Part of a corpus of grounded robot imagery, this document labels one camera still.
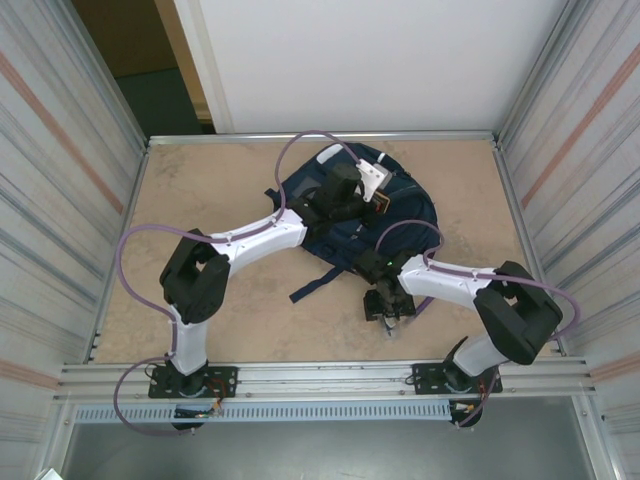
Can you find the navy blue student backpack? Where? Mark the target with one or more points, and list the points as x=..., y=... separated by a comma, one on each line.
x=400, y=210

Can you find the clear plastic pencil case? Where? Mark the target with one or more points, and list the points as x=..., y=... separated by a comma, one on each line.
x=391, y=331

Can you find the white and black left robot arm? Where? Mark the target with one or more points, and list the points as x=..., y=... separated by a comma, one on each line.
x=255, y=245

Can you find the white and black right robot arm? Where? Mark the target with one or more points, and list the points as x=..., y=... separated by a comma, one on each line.
x=445, y=282

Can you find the purple pen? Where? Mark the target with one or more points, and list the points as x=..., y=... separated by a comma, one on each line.
x=425, y=306

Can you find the corrugated metal side panel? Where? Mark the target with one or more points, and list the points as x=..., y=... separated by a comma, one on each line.
x=590, y=200
x=50, y=200

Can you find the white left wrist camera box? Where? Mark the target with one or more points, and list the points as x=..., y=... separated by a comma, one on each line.
x=372, y=177

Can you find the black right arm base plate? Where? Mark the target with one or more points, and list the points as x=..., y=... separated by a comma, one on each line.
x=425, y=377

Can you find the wide aluminium base rail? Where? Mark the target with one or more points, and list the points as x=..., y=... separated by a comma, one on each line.
x=325, y=380

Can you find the thin aluminium rail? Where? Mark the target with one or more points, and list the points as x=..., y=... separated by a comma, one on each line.
x=225, y=138

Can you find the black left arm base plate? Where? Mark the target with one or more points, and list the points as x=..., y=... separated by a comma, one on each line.
x=222, y=380

